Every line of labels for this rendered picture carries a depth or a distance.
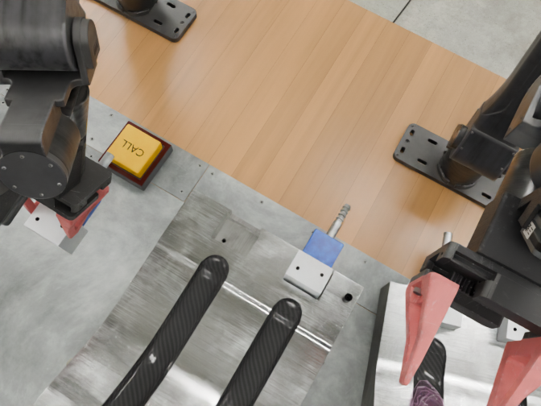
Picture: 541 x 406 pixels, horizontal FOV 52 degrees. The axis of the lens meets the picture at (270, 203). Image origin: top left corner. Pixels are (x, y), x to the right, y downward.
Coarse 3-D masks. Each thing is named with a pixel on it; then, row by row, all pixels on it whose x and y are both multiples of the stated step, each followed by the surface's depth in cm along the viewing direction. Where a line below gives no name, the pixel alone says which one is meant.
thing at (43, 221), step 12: (108, 156) 70; (36, 216) 65; (48, 216) 65; (36, 228) 65; (48, 228) 65; (60, 228) 65; (84, 228) 69; (48, 240) 65; (60, 240) 64; (72, 240) 67; (72, 252) 69
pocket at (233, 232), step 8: (232, 216) 75; (224, 224) 76; (232, 224) 76; (240, 224) 75; (248, 224) 75; (216, 232) 74; (224, 232) 75; (232, 232) 75; (240, 232) 75; (248, 232) 76; (256, 232) 74; (224, 240) 76; (232, 240) 75; (240, 240) 75; (248, 240) 75; (256, 240) 75; (232, 248) 75; (240, 248) 75; (248, 248) 75
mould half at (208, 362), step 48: (192, 192) 74; (192, 240) 72; (144, 288) 70; (240, 288) 70; (288, 288) 71; (336, 288) 71; (96, 336) 67; (144, 336) 68; (192, 336) 69; (240, 336) 69; (336, 336) 69; (96, 384) 64; (192, 384) 67; (288, 384) 67
